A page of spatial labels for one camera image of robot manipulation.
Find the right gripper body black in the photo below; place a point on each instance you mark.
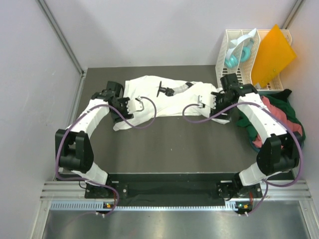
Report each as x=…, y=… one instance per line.
x=222, y=104

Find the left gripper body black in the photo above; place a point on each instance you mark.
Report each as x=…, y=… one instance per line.
x=121, y=107

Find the white printed t shirt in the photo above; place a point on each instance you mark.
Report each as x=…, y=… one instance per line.
x=147, y=86

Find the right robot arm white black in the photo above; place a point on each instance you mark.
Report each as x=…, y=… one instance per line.
x=280, y=145

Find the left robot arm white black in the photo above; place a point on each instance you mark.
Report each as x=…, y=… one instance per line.
x=73, y=149

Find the teal white headphones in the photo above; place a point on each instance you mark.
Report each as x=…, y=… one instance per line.
x=239, y=49

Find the green t shirt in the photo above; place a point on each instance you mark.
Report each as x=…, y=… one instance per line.
x=243, y=120

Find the orange plastic folder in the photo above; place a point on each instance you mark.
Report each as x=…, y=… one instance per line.
x=273, y=56

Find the pink t shirt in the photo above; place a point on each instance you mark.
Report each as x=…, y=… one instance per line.
x=281, y=109

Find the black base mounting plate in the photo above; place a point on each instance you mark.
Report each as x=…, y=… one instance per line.
x=213, y=185

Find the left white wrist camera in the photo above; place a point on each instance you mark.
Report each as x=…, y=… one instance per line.
x=135, y=105

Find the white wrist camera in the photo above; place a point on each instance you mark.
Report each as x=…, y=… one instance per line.
x=135, y=105
x=206, y=103

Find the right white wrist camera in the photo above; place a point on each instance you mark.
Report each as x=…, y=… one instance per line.
x=206, y=103

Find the aluminium frame rail front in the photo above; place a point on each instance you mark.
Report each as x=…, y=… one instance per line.
x=58, y=190

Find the aluminium corner post left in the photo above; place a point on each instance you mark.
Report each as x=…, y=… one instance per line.
x=44, y=7

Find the aluminium corner post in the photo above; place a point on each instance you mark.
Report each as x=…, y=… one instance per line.
x=297, y=6
x=44, y=7

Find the grey slotted cable duct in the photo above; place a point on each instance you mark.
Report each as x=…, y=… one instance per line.
x=105, y=206

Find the aluminium corner post right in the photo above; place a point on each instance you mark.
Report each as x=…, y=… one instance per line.
x=297, y=6

